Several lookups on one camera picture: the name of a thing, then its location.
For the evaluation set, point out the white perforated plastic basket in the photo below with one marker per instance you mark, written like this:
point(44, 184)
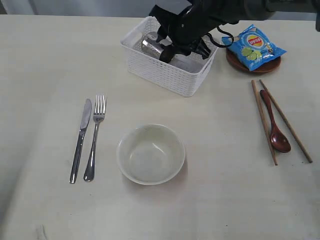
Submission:
point(183, 75)

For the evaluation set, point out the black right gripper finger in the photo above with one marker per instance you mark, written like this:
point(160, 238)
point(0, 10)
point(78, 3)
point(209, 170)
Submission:
point(163, 32)

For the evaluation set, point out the white ceramic bowl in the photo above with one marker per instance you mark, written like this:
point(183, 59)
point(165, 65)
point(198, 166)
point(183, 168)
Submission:
point(151, 154)

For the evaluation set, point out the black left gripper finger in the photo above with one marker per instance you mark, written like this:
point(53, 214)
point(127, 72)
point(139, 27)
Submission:
point(169, 51)

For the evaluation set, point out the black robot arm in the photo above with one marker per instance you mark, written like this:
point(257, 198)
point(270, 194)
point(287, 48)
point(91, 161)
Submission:
point(233, 11)

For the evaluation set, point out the blue chips bag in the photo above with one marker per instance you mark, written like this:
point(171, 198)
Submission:
point(253, 43)

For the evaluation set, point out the silver fork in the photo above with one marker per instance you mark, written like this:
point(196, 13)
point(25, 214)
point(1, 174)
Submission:
point(98, 116)

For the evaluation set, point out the silver foil packet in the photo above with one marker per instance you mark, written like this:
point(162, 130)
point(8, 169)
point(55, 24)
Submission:
point(151, 47)

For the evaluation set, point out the dark red wooden spoon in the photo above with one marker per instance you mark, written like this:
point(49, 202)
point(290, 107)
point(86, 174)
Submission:
point(277, 138)

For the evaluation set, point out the wooden chopstick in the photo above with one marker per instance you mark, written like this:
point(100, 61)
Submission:
point(284, 118)
point(264, 122)

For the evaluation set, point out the silver table knife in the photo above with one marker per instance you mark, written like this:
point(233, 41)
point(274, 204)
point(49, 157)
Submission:
point(86, 114)

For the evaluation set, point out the brown round plate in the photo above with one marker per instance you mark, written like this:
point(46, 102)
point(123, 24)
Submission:
point(255, 67)

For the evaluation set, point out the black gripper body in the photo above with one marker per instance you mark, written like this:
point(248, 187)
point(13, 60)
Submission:
point(189, 26)

